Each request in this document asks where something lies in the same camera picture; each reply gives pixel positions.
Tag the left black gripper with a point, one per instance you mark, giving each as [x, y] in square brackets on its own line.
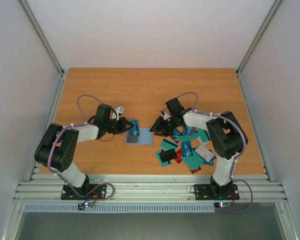
[123, 128]

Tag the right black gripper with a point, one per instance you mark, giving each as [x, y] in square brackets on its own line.
[162, 124]

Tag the white card with pink print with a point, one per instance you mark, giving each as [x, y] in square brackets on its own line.
[203, 152]

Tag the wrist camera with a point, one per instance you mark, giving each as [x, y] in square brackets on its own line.
[165, 115]
[120, 111]

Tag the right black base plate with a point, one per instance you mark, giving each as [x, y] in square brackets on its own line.
[206, 192]

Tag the teal card left middle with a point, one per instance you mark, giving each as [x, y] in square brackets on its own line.
[168, 145]

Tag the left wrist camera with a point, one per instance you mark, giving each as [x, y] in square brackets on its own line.
[120, 111]

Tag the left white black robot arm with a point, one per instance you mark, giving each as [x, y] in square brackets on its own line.
[57, 147]

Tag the pink leather card holder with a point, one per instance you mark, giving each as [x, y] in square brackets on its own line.
[145, 137]

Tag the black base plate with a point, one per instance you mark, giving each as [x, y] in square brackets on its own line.
[83, 193]
[206, 192]

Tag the red card bottom right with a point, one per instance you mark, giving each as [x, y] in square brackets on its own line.
[196, 170]

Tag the black card on teal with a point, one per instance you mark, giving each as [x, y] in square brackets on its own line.
[167, 155]

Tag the teal card right upper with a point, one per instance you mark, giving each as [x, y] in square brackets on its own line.
[203, 136]

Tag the right small circuit board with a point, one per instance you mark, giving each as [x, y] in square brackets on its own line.
[222, 204]

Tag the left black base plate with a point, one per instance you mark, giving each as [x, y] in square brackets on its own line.
[83, 193]

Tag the teal card centre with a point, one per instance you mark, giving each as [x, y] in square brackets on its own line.
[189, 136]

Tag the small circuit board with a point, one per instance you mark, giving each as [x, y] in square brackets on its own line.
[84, 206]
[222, 204]

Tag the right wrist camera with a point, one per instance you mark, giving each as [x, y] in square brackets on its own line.
[165, 115]

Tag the blue visa card centre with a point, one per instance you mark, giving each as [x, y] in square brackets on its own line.
[186, 148]

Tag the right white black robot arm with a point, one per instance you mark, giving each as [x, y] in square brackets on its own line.
[227, 137]

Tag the left small circuit board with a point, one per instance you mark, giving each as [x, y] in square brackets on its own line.
[84, 206]

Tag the teal card under black card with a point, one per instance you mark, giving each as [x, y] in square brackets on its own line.
[163, 163]

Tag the grey slotted cable duct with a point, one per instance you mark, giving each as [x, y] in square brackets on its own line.
[120, 208]

